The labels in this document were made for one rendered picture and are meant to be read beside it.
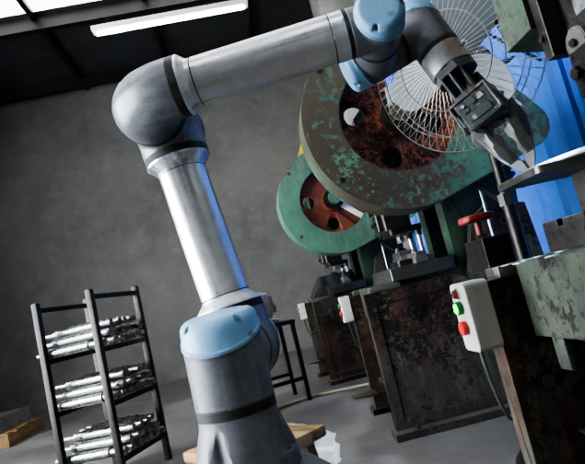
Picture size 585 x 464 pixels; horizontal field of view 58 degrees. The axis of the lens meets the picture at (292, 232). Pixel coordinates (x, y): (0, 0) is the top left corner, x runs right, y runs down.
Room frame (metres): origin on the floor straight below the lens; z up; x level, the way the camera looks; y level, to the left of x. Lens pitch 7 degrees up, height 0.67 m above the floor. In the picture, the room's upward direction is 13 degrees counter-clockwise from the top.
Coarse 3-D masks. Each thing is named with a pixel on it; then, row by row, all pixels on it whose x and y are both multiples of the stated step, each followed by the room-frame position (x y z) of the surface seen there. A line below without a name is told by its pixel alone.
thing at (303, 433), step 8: (288, 424) 1.58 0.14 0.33; (296, 424) 1.56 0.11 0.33; (304, 424) 1.53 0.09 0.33; (312, 424) 1.51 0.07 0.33; (320, 424) 1.49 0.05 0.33; (296, 432) 1.47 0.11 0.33; (304, 432) 1.44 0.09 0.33; (312, 432) 1.45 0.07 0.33; (320, 432) 1.47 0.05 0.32; (304, 440) 1.42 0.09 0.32; (312, 440) 1.44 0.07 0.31; (192, 448) 1.57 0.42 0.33; (304, 448) 1.47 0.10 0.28; (312, 448) 1.48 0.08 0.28; (184, 456) 1.54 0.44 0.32; (192, 456) 1.51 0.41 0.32
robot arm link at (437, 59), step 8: (448, 40) 0.85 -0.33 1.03; (456, 40) 0.86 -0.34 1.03; (464, 40) 0.86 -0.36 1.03; (432, 48) 0.85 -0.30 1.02; (440, 48) 0.85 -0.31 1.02; (448, 48) 0.85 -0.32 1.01; (456, 48) 0.85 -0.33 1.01; (464, 48) 0.85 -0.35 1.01; (432, 56) 0.86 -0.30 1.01; (440, 56) 0.85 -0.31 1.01; (448, 56) 0.84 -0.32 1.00; (456, 56) 0.84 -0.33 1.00; (424, 64) 0.88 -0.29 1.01; (432, 64) 0.86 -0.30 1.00; (440, 64) 0.85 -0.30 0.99; (432, 72) 0.87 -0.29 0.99; (432, 80) 0.88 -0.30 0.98
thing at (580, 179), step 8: (560, 160) 0.78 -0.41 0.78; (568, 160) 0.78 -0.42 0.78; (576, 160) 0.78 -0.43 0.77; (584, 160) 0.78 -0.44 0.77; (536, 168) 0.78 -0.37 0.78; (544, 168) 0.77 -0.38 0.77; (552, 168) 0.77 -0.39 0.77; (560, 168) 0.78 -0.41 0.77; (568, 168) 0.81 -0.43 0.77; (576, 168) 0.83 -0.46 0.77; (584, 168) 0.85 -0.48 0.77; (520, 176) 0.82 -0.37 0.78; (528, 176) 0.80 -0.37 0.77; (536, 176) 0.80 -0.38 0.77; (544, 176) 0.83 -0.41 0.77; (552, 176) 0.85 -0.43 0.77; (560, 176) 0.88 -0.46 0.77; (568, 176) 0.91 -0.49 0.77; (576, 176) 0.88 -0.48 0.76; (584, 176) 0.86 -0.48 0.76; (504, 184) 0.88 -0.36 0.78; (512, 184) 0.85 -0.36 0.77; (520, 184) 0.86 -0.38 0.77; (528, 184) 0.89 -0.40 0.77; (576, 184) 0.89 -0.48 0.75; (584, 184) 0.87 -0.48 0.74; (584, 192) 0.87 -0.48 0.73; (584, 200) 0.88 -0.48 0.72; (584, 208) 0.89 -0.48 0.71; (584, 216) 0.89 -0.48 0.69; (584, 224) 0.88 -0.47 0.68
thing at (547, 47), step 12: (528, 0) 0.95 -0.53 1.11; (540, 0) 0.93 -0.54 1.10; (552, 0) 0.94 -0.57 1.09; (540, 12) 0.93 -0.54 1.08; (552, 12) 0.94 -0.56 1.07; (540, 24) 0.94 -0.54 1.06; (552, 24) 0.93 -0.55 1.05; (564, 24) 0.94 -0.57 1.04; (540, 36) 0.94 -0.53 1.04; (552, 36) 0.93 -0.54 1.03; (564, 36) 0.94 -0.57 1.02; (552, 48) 0.93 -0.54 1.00; (564, 48) 0.94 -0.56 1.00; (552, 60) 0.96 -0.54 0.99
